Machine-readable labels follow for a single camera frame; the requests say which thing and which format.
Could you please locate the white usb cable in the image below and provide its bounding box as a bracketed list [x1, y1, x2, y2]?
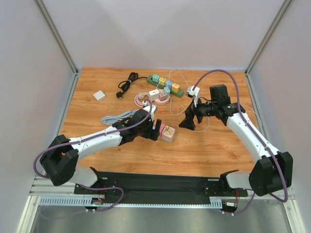
[155, 67, 263, 133]

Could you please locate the pink round power strip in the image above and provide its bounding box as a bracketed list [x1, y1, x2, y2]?
[134, 92, 170, 108]

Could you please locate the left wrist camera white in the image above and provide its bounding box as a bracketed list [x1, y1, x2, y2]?
[142, 99, 157, 120]

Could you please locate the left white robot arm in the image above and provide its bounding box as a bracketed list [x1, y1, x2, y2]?
[39, 105, 161, 188]

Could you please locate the grey slotted cable duct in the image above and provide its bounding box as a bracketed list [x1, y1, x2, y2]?
[38, 196, 237, 209]

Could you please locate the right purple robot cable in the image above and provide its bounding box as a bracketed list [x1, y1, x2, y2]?
[193, 69, 290, 216]

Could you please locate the yellow charger plug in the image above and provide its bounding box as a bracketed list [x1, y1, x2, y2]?
[158, 77, 166, 86]

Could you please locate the green power strip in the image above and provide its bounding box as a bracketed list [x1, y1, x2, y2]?
[147, 74, 184, 98]

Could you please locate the brown pink charger plug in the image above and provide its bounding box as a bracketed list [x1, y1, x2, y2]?
[159, 92, 168, 101]

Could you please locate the blue charger plug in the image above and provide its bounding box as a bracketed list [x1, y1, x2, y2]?
[165, 80, 173, 89]

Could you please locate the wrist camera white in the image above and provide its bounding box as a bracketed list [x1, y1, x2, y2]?
[186, 86, 200, 107]
[142, 99, 157, 120]

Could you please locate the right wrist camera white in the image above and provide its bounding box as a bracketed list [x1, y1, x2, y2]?
[186, 86, 200, 107]

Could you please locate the white charger on pink strip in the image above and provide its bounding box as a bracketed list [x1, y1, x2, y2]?
[148, 89, 159, 101]

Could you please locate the orange charger plug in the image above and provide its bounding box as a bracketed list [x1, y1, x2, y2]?
[171, 83, 180, 93]

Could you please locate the black base mat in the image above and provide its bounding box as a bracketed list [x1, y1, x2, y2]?
[72, 171, 248, 205]

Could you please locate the white charger plug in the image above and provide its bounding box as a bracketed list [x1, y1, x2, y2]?
[93, 90, 106, 102]

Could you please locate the teal charger plug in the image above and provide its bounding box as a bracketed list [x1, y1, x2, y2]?
[152, 74, 160, 83]

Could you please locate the light blue power strip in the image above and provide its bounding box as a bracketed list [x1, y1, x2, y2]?
[101, 109, 138, 125]

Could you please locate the black power cord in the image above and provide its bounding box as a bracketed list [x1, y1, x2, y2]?
[115, 72, 148, 100]

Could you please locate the yellow usb cable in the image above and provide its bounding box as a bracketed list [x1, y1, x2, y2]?
[176, 103, 203, 126]

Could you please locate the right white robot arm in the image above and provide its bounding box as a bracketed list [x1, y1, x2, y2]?
[179, 84, 293, 197]

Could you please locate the light blue small charger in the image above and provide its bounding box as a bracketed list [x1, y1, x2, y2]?
[163, 87, 171, 95]

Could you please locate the beige patterned cube charger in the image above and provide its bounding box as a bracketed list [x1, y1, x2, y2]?
[160, 125, 175, 143]

